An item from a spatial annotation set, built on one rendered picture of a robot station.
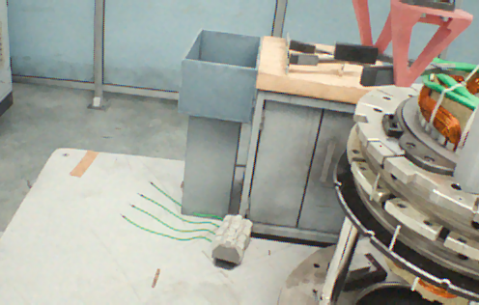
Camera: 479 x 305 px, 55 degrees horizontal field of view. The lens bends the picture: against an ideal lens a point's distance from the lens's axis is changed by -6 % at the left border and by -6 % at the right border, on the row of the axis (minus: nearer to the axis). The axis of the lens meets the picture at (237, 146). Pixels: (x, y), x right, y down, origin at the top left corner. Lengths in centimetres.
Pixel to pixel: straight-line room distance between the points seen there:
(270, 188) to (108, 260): 27
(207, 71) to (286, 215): 27
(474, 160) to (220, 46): 54
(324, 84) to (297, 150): 11
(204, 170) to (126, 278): 21
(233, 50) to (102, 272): 42
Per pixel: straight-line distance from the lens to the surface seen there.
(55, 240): 80
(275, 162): 75
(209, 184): 81
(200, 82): 70
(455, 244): 44
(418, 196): 46
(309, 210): 80
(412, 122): 53
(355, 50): 46
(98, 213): 85
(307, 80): 68
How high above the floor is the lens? 130
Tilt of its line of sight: 29 degrees down
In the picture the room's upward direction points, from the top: 8 degrees clockwise
